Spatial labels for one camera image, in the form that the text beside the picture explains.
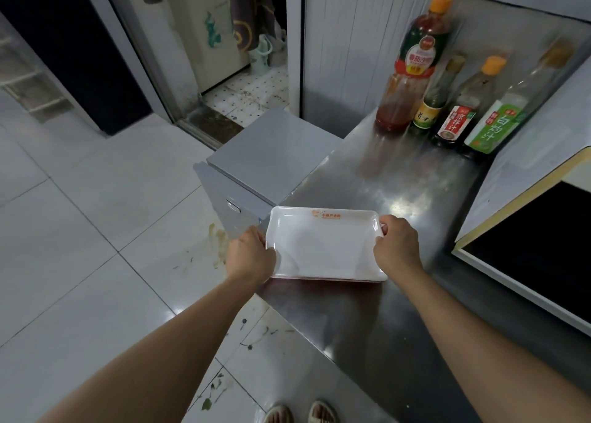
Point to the person's right hand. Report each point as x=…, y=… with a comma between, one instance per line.
x=399, y=252

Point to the person's left hand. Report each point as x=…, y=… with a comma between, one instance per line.
x=249, y=256

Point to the white rectangular plate orange print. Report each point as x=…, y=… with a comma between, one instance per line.
x=323, y=247

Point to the small green glass bottle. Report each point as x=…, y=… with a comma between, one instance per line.
x=431, y=109

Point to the dark sauce bottle orange cap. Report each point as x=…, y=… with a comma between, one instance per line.
x=461, y=113

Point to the clear bottle green label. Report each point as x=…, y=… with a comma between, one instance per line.
x=498, y=127

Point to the white microwave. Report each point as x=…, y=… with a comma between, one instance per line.
x=531, y=159

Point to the red sauce bottle orange cap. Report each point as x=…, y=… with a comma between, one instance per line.
x=415, y=67

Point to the person's right forearm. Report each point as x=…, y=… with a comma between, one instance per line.
x=498, y=358

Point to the person's left forearm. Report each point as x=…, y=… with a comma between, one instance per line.
x=152, y=362

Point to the stainless steel table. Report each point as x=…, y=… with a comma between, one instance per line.
x=392, y=344

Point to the person's left beige sandal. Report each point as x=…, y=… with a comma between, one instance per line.
x=278, y=414

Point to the pale green plastic basket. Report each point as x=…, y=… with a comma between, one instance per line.
x=259, y=58

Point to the white chest freezer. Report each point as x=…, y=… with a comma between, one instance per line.
x=198, y=44

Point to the dark swirl patterned curtain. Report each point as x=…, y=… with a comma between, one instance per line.
x=244, y=12

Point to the black upright display fridge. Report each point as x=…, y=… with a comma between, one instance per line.
x=92, y=67

